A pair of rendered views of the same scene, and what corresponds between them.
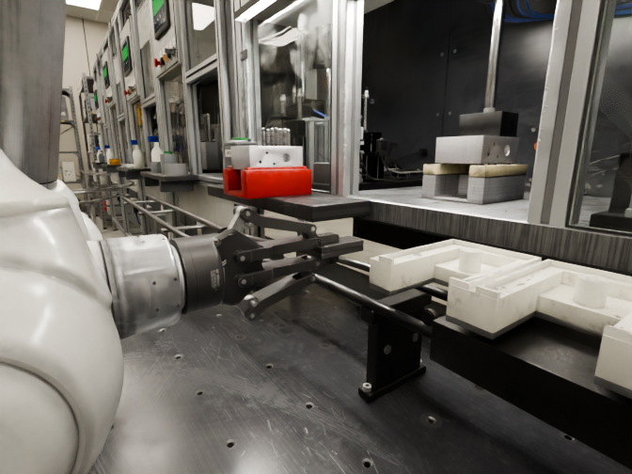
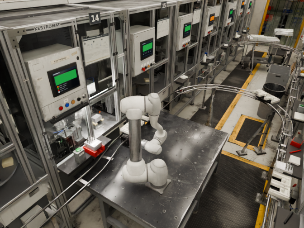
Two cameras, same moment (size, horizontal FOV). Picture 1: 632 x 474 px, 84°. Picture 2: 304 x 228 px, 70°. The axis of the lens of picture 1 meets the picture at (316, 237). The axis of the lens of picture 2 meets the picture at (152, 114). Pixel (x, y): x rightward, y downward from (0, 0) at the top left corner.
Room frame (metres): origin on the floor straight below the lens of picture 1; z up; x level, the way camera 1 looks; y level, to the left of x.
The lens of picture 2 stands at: (0.90, 1.73, 2.30)
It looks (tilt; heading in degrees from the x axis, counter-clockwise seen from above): 32 degrees down; 247
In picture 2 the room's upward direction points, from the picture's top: 1 degrees clockwise
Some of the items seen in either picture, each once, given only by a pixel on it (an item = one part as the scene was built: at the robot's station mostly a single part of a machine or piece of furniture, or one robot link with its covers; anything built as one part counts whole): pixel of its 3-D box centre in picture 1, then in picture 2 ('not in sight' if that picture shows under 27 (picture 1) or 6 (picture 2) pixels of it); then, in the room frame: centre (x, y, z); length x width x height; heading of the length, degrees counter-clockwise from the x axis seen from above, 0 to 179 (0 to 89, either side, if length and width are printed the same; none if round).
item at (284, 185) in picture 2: not in sight; (279, 182); (-0.59, 1.00, 0.84); 0.37 x 0.14 x 0.10; 35
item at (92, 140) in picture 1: (109, 154); not in sight; (5.45, 3.10, 1.00); 1.30 x 0.51 x 2.00; 35
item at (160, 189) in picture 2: not in sight; (159, 180); (0.29, 0.50, 0.71); 0.22 x 0.18 x 0.06; 35
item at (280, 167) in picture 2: not in sight; (284, 166); (-0.69, 0.93, 0.92); 0.13 x 0.10 x 0.09; 125
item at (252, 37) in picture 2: not in sight; (259, 52); (-4.37, -2.87, 0.48); 0.88 x 0.56 x 0.96; 143
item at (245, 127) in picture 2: not in sight; (250, 131); (-1.91, -0.44, 0.01); 1.00 x 0.55 x 0.01; 35
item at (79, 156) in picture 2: (244, 164); (78, 154); (0.93, 0.19, 0.97); 0.08 x 0.08 x 0.12; 35
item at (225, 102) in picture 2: not in sight; (240, 76); (-3.48, -2.49, 0.01); 5.85 x 0.59 x 0.01; 35
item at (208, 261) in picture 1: (219, 268); not in sight; (0.36, 0.10, 0.88); 0.09 x 0.07 x 0.08; 125
